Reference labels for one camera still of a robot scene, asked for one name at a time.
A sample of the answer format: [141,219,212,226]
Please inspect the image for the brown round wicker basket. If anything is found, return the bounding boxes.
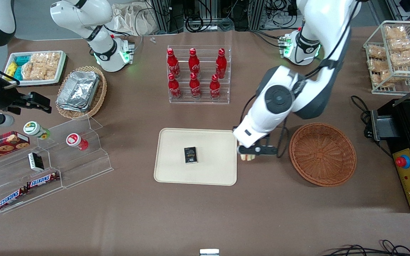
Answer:
[289,123,357,187]

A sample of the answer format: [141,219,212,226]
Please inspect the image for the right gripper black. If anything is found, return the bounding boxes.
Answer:
[0,87,53,114]

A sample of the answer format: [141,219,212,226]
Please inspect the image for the green lid sunflower jar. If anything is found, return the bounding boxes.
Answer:
[23,121,51,140]

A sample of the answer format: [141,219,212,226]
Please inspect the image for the beige cloth bag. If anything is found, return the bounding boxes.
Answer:
[114,3,160,36]

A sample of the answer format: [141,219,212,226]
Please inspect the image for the white rectangular snack tray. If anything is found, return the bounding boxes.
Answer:
[4,50,67,86]

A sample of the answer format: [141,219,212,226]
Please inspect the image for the red tartan cookie box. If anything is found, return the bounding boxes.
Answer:
[0,131,30,165]

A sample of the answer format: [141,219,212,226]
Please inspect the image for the clear acrylic bottle rack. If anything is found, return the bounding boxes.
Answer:
[167,45,232,105]

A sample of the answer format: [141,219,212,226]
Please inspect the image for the black appliance yellow panel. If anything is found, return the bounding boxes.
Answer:
[370,98,410,213]

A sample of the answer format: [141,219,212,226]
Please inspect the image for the rice cracker snack pack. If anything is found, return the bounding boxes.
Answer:
[368,45,387,59]
[392,49,410,66]
[372,69,394,87]
[388,37,410,50]
[40,63,58,81]
[22,63,42,81]
[369,59,387,71]
[385,26,407,39]
[30,53,61,65]

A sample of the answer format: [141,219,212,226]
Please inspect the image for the aluminium foil tray stack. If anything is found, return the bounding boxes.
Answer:
[56,71,100,113]

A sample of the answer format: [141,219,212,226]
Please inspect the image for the Snickers chocolate bar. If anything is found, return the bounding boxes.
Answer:
[0,187,29,211]
[26,172,60,189]

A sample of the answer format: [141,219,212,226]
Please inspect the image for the black box gold print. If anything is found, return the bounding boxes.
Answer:
[184,146,198,164]

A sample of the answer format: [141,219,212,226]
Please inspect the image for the clear acrylic stepped stand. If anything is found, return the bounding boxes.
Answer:
[0,114,114,214]

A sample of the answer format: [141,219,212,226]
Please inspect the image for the black appliance power cable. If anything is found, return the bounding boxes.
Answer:
[350,95,373,138]

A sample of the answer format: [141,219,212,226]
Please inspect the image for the cream plastic serving tray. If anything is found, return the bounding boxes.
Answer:
[154,128,238,186]

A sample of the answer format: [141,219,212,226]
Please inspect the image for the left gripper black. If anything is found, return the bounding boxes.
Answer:
[248,134,273,148]

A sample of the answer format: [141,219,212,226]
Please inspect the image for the aluminium frame with cables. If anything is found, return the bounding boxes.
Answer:
[148,0,298,33]

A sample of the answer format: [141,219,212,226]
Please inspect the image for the red lid strawberry jar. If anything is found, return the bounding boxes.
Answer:
[66,133,89,151]

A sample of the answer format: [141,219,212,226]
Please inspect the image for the light oval wicker basket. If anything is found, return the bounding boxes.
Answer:
[56,66,107,120]

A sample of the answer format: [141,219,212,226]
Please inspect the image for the black floor cables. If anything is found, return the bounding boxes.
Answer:
[321,240,410,256]

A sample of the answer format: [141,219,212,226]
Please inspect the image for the black box white side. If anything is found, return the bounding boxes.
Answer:
[28,152,44,172]

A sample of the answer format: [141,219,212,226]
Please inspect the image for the red cola bottle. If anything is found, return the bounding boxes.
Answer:
[189,73,201,99]
[216,48,227,79]
[189,48,200,76]
[168,73,182,100]
[167,48,180,79]
[210,74,221,100]

